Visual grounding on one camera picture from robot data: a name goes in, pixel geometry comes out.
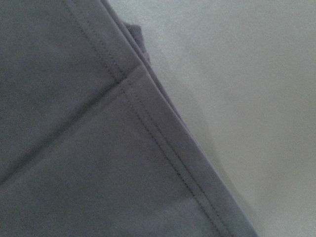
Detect dark brown t-shirt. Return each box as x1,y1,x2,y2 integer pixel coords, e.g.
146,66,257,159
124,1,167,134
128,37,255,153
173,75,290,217
0,0,256,237

